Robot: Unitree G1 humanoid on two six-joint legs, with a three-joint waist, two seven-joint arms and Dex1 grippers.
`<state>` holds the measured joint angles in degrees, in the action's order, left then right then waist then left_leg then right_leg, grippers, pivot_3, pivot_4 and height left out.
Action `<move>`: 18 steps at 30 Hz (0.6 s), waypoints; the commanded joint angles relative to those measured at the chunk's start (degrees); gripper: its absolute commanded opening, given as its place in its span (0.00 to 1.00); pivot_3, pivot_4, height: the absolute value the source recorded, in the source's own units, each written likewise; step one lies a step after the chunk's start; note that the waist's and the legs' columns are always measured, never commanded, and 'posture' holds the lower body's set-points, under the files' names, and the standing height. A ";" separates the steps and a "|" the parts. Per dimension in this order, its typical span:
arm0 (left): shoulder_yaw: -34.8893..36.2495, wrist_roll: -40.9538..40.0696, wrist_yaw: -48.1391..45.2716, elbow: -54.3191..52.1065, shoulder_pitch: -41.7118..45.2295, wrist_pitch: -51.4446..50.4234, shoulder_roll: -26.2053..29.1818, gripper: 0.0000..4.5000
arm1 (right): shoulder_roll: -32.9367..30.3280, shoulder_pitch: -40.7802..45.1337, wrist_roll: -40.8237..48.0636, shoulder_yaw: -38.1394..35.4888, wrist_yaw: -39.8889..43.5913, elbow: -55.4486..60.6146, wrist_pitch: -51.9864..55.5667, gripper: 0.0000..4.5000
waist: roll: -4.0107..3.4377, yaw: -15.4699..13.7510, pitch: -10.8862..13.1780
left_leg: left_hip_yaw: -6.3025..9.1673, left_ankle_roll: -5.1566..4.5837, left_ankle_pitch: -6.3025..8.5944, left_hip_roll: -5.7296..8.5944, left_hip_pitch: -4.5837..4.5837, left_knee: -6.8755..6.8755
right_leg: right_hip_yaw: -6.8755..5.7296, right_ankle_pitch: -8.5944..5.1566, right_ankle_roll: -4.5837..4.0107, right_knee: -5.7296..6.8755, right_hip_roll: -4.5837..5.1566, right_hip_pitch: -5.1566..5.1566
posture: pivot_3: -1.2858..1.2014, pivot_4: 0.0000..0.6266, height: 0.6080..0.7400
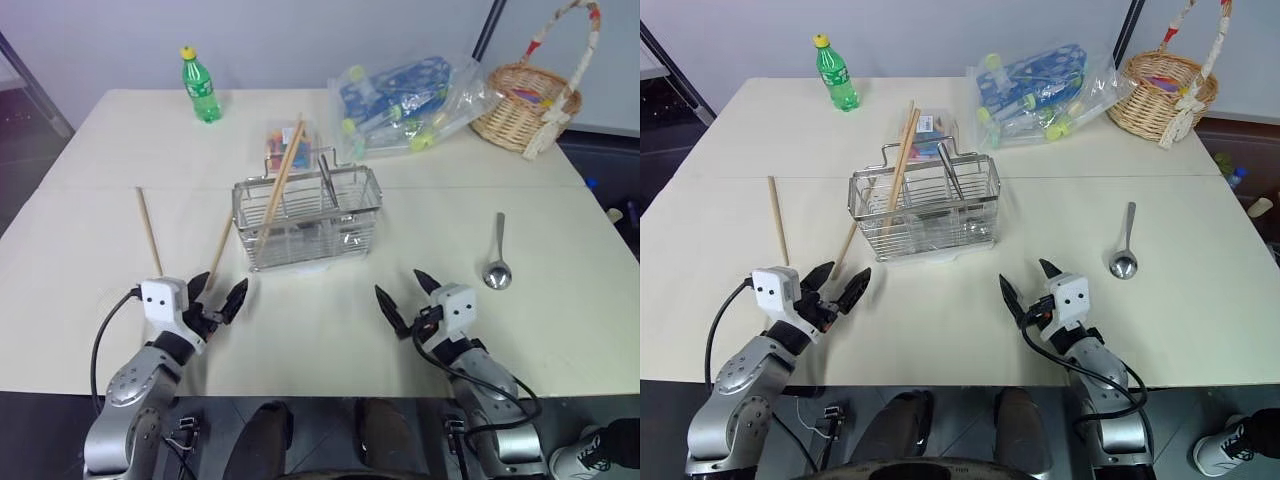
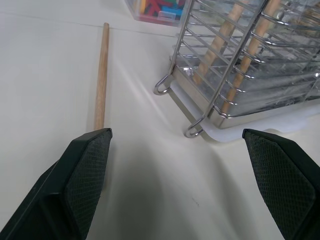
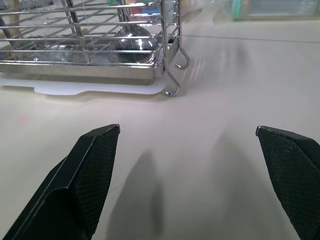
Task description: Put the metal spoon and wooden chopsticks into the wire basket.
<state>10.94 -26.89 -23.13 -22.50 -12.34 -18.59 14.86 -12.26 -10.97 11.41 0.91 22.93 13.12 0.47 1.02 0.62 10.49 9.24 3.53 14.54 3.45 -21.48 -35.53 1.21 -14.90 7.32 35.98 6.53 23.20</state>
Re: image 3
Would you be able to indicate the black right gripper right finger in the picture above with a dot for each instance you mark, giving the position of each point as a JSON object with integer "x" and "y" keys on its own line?
{"x": 297, "y": 175}

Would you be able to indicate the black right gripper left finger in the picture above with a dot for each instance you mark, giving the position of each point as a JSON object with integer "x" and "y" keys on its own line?
{"x": 87, "y": 175}

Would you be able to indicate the white plastic drip tray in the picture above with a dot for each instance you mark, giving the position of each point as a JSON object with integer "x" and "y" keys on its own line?
{"x": 75, "y": 88}

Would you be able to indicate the stainless steel bowl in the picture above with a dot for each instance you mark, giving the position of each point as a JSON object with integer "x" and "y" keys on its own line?
{"x": 136, "y": 40}

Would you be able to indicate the clear plastic container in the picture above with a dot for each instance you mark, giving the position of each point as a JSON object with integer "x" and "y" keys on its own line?
{"x": 272, "y": 8}

